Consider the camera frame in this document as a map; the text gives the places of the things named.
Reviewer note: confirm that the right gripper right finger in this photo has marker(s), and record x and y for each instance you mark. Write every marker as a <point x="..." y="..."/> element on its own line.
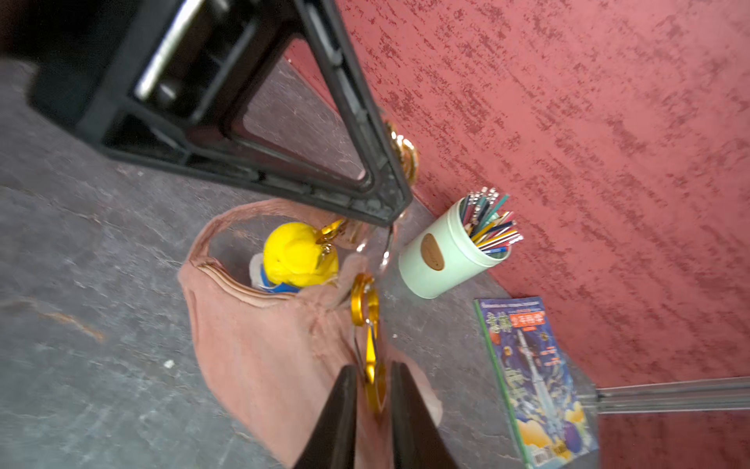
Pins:
<point x="415" y="437"/>

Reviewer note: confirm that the right corner aluminium post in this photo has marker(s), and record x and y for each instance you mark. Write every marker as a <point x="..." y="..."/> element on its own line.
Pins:
<point x="707" y="395"/>

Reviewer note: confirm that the mint green pencil cup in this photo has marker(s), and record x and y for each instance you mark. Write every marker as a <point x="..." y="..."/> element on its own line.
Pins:
<point x="443" y="256"/>

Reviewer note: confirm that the colourful comic book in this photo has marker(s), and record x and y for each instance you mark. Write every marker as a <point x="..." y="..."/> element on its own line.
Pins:
<point x="546" y="417"/>

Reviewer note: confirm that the yellow duck keychain decoration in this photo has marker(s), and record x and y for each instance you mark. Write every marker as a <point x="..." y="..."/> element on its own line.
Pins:
<point x="293" y="260"/>

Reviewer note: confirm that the bundle of coloured pencils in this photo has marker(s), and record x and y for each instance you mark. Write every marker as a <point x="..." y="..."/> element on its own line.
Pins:
<point x="489" y="226"/>

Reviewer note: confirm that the pink suede shoulder bag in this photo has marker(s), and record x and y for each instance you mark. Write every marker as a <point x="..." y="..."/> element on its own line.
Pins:
<point x="271" y="359"/>

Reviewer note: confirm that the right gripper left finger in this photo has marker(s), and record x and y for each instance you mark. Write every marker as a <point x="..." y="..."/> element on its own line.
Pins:
<point x="332" y="443"/>

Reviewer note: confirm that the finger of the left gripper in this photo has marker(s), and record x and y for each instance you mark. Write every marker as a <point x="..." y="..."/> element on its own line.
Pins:
<point x="266" y="96"/>

